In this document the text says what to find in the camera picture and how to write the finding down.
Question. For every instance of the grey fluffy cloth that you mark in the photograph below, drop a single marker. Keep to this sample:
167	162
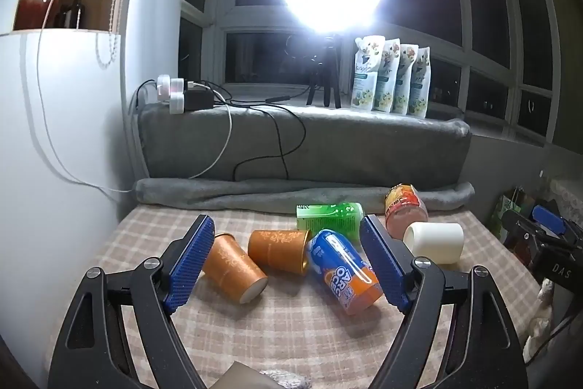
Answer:
287	381

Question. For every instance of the green box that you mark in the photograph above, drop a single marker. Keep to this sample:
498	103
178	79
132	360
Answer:
503	209

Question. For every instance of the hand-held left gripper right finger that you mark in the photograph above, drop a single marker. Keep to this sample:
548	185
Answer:
382	261

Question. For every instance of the black power adapter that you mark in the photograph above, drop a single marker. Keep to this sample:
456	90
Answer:
198	99

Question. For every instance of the grey cushion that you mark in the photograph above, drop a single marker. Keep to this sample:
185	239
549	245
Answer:
364	147

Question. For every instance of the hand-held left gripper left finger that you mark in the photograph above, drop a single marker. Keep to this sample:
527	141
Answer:
191	261

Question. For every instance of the red and pink printed cup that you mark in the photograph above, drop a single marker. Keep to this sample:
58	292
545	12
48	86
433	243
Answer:
405	209

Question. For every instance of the brown paper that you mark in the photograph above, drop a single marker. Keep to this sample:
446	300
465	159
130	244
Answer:
241	377

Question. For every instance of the white plug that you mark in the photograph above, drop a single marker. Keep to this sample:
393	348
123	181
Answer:
176	104
169	86

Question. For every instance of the white cup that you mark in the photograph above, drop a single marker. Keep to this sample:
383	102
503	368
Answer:
435	241

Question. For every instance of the dark bottle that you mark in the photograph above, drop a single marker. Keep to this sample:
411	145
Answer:
73	15

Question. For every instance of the blue and orange printed cup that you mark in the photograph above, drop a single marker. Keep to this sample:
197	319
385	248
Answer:
341	275

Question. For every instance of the orange patterned paper cup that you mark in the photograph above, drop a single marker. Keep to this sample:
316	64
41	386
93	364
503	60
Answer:
232	268
275	250

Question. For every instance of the checkered blanket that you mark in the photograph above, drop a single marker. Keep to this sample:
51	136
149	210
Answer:
291	334

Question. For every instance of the white window frame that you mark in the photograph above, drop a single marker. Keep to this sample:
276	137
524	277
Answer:
455	65

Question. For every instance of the white green refill pouch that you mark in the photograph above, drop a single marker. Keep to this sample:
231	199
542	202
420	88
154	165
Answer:
388	79
364	74
420	86
405	83

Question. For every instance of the black tripod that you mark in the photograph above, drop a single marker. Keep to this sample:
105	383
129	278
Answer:
330	74

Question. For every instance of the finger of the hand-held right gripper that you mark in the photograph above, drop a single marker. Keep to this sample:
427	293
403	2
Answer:
549	219
517	225

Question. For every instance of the white fluffy cloth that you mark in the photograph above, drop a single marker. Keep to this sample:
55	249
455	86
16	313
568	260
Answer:
542	311

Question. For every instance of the rolled grey blanket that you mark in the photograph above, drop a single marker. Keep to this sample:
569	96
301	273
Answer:
255	193

